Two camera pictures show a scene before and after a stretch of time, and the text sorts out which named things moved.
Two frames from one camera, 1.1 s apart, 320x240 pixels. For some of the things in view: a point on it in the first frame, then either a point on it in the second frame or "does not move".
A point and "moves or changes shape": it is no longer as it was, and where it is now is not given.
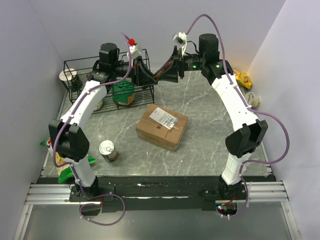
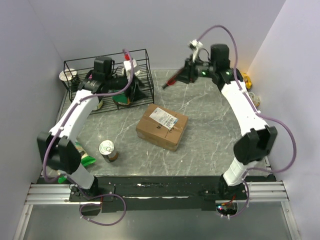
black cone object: x=76 y=84 does not move
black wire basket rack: x=133 y=85 does not move
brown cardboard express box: x=161 y=127 does not move
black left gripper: x=141 y=75 to x=136 y=94
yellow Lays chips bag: x=243 y=79 does not move
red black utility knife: x=156 y=76 moves or changes shape
